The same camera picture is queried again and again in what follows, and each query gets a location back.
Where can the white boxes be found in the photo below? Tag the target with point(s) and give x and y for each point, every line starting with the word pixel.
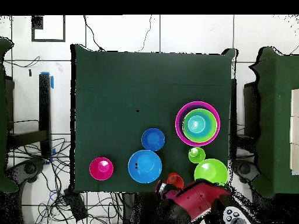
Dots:
pixel 294 130

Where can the light blue straight-sided bowl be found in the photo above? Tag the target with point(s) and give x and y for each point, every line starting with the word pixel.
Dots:
pixel 196 124

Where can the green-clothed side table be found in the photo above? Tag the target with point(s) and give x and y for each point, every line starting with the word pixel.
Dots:
pixel 275 116
pixel 2 105

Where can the large blue bowl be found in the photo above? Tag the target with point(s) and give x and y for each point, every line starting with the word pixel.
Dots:
pixel 147 166

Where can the black square floor frame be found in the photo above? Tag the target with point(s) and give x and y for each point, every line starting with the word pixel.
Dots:
pixel 37 22

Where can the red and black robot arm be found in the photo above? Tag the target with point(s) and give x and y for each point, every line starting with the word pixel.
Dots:
pixel 198 200

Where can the black power adapter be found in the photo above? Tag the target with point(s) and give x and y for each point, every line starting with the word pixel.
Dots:
pixel 74 205

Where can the small dark blue bowl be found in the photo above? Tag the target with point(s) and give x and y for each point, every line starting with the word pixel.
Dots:
pixel 153 140

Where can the large pink bowl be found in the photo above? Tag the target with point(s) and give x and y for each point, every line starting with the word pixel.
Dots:
pixel 198 103

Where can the green cup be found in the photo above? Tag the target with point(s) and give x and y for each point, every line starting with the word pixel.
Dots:
pixel 197 156

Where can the black post with blue tape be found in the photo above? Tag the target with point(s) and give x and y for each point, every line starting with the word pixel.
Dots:
pixel 44 112

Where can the green bowl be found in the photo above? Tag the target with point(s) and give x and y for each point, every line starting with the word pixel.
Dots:
pixel 210 171
pixel 210 116

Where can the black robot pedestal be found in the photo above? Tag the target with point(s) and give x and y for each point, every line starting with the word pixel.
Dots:
pixel 144 207

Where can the orange cup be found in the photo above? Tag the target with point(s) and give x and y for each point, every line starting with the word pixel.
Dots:
pixel 175 179

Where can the purple bowl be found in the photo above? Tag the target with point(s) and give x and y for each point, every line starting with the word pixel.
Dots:
pixel 179 123

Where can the dark green table cloth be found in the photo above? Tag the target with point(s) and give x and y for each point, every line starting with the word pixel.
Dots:
pixel 140 81

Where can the small pink bowl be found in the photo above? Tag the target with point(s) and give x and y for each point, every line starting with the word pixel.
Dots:
pixel 99 173

